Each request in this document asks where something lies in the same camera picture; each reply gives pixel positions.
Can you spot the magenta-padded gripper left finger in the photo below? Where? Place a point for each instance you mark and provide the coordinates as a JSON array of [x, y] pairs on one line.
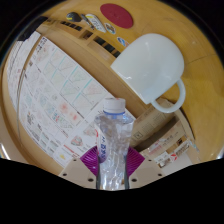
[[78, 171]]

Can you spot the white ceramic mug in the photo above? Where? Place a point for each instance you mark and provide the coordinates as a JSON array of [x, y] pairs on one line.
[[150, 66]]

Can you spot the small dark oval object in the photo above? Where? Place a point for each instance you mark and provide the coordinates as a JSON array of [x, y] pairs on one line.
[[73, 16]]

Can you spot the large printed wall poster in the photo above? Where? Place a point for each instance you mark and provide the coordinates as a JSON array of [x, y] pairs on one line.
[[66, 100]]

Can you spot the clear white-capped plastic bottle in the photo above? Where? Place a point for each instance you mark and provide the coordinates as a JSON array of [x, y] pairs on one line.
[[113, 140]]

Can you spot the flat round red coaster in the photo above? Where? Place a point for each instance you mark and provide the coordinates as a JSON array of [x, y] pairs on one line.
[[116, 15]]

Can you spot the small colourful sticker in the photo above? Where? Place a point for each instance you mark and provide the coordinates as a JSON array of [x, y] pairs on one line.
[[123, 42], [110, 28]]

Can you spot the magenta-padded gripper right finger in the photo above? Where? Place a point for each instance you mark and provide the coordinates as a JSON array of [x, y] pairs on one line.
[[146, 171]]

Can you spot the white oblong card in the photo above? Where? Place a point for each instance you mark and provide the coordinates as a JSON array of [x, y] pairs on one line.
[[96, 22]]

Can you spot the narrow printed wall poster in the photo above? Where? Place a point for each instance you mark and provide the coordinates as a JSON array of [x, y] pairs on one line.
[[16, 73]]

